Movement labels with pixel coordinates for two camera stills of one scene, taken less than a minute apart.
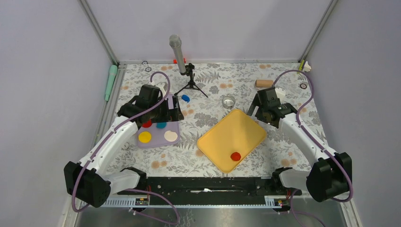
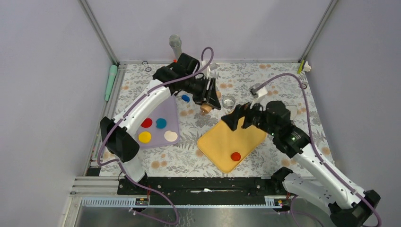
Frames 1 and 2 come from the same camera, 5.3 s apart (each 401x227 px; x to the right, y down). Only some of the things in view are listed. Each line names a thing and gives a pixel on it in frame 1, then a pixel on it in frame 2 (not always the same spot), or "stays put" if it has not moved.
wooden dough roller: (264, 83) to (207, 108)
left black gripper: (170, 115) to (208, 96)
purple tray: (156, 135) stays put
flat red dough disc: (148, 124) stays put
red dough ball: (235, 156) stays put
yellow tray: (231, 142) stays put
